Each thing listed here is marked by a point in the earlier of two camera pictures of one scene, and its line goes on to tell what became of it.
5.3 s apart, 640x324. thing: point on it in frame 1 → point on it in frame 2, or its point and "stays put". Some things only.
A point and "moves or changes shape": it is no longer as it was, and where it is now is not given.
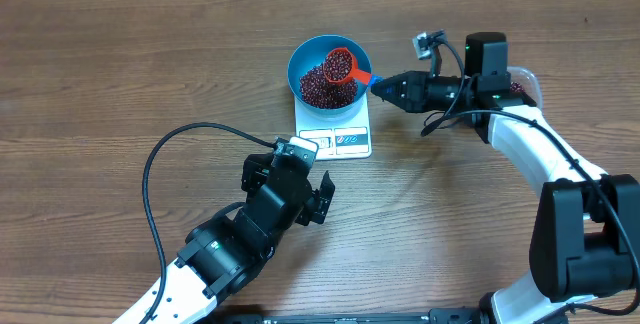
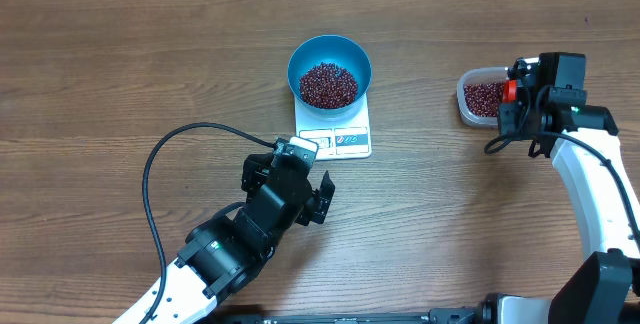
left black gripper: (318, 203) stays put
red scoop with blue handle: (340, 65) moves or changes shape
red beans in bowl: (316, 90) stays put
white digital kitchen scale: (348, 137) stays put
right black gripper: (418, 90) → (509, 115)
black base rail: (435, 316) stays put
